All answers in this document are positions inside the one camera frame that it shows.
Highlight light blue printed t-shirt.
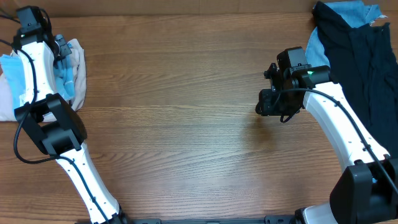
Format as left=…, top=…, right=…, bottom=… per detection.
left=1, top=42, right=77, bottom=109

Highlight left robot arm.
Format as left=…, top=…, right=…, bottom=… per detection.
left=12, top=6, right=129, bottom=224

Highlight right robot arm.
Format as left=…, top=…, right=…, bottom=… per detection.
left=256, top=47, right=397, bottom=224

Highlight folded beige trousers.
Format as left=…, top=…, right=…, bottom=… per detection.
left=1, top=39, right=86, bottom=121

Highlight black garment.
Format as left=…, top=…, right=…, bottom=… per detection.
left=313, top=2, right=397, bottom=157

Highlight blue denim garment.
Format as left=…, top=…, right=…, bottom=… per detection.
left=305, top=1, right=387, bottom=67

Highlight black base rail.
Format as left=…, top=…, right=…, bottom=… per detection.
left=76, top=214, right=299, bottom=224

